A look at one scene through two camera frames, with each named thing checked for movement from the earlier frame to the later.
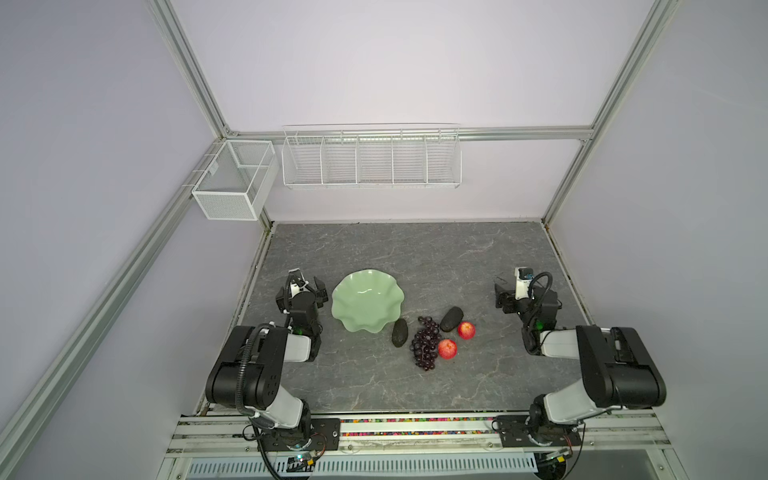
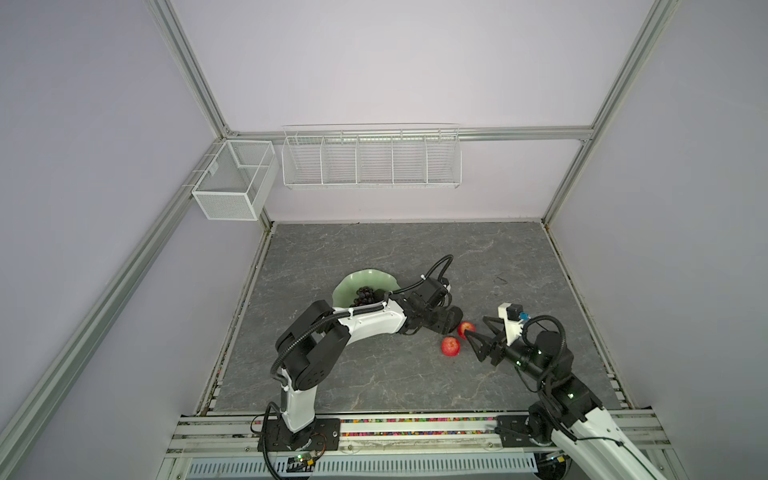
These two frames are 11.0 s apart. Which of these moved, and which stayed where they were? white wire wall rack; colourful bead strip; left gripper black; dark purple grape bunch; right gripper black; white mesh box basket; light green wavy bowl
Moved: dark purple grape bunch; right gripper black; left gripper black
Stayed: white wire wall rack; white mesh box basket; colourful bead strip; light green wavy bowl
